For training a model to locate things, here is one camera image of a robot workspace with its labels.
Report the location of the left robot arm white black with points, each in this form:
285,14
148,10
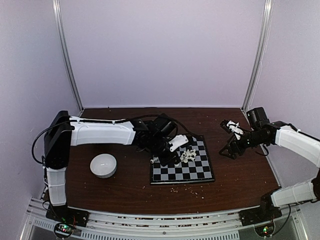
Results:
66,131

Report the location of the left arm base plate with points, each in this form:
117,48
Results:
68,215

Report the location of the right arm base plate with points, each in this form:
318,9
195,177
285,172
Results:
258,215

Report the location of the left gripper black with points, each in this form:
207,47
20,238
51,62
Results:
174,158

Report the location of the aluminium front rail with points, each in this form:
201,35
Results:
221,225

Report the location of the white ceramic bowl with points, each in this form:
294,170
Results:
103,165

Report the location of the aluminium frame post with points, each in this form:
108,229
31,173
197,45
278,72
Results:
56,4
261,48

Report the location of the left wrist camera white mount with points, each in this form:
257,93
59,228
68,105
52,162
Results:
177,142

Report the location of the right aluminium frame post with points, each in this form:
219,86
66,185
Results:
261,48

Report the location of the black grey chess board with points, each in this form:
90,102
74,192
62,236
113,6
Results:
192,165

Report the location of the pile of white chess pieces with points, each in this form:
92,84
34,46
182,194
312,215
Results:
188,155

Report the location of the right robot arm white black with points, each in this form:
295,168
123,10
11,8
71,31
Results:
285,135

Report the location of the white chess piece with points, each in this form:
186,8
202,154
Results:
154,160

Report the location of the left aluminium frame post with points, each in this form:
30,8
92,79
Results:
56,4

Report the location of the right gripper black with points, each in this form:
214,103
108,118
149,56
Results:
230,146

